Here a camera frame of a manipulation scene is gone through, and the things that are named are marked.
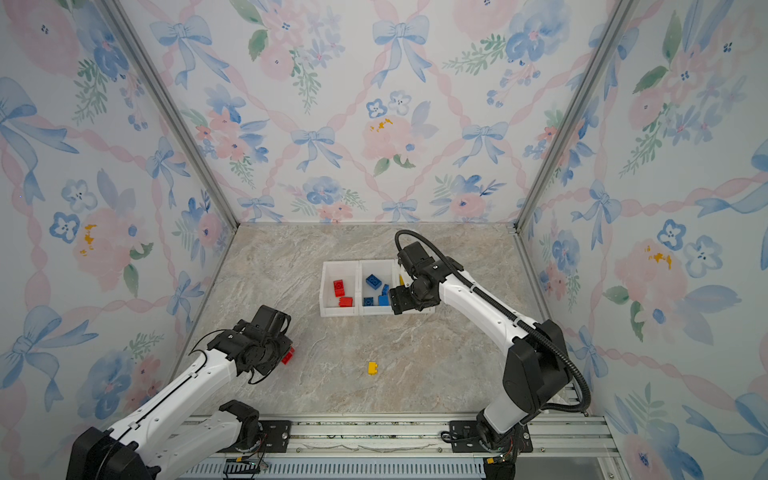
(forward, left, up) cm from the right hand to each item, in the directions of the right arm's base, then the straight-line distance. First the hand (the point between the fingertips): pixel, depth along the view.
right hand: (405, 300), depth 84 cm
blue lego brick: (+13, +10, -10) cm, 19 cm away
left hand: (-11, +32, -6) cm, 35 cm away
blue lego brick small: (+9, +6, -9) cm, 15 cm away
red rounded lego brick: (+11, +22, -11) cm, 27 cm away
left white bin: (+17, +19, -10) cm, 28 cm away
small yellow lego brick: (-15, +9, -12) cm, 21 cm away
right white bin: (-4, 0, +17) cm, 17 cm away
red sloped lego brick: (+7, +19, -13) cm, 25 cm away
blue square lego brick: (+6, +12, -10) cm, 17 cm away
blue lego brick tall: (+6, +6, -11) cm, 14 cm away
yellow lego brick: (0, +1, +10) cm, 10 cm away
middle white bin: (+18, +7, -10) cm, 21 cm away
